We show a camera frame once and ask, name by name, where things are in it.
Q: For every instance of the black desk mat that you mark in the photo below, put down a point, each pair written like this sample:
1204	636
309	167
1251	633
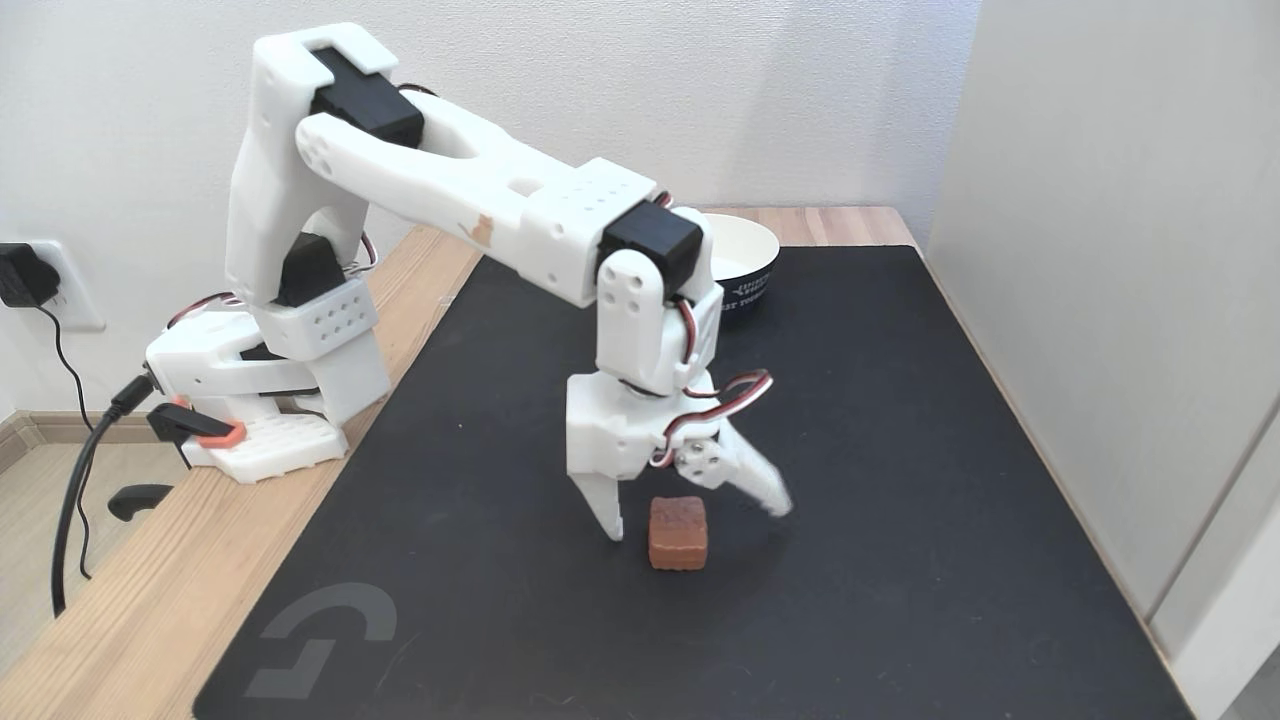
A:
900	500

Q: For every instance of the white wall outlet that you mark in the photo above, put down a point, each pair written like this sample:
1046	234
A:
78	300

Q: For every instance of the black power adapter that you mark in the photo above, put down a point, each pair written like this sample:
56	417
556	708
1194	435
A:
18	275

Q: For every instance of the brown block toy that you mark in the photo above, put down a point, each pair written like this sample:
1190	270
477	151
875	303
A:
678	532

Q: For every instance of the wooden baseboard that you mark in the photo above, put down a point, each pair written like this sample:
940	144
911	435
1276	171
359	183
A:
40	428

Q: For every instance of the black and orange table clamp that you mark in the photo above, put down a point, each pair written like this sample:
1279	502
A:
195	426

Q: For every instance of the navy paper bowl white inside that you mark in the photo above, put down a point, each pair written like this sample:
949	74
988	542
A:
748	250

